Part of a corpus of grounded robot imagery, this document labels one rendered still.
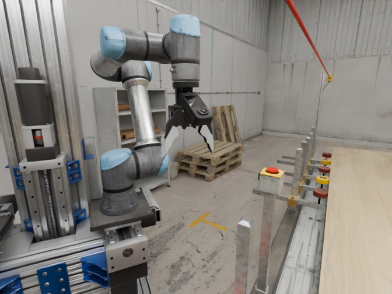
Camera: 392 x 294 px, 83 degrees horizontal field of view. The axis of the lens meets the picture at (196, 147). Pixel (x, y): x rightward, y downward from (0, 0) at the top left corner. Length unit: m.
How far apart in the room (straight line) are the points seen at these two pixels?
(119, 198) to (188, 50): 0.59
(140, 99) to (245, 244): 0.67
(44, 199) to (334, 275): 1.08
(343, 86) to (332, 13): 2.05
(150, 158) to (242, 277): 0.52
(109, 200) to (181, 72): 0.56
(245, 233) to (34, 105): 0.79
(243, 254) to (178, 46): 0.55
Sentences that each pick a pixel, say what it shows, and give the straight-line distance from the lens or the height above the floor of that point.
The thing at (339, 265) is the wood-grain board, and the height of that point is 0.90.
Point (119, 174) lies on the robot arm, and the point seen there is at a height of 1.20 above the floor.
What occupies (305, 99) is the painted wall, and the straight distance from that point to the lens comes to 8.05.
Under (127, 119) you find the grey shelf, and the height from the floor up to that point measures 1.10.
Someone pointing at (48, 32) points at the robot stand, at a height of 1.70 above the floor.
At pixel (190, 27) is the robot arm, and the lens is 0.59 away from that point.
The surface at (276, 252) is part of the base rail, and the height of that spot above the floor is 0.70.
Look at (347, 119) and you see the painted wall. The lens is 7.97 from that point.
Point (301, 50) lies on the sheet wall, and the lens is 8.20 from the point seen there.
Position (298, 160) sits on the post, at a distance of 1.55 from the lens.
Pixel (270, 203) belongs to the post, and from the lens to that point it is 0.85.
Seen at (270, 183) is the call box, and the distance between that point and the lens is 0.80.
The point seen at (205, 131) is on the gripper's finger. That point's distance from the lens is 0.61.
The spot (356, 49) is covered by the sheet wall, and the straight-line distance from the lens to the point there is 8.02.
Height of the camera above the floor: 1.49
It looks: 14 degrees down
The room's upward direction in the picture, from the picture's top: straight up
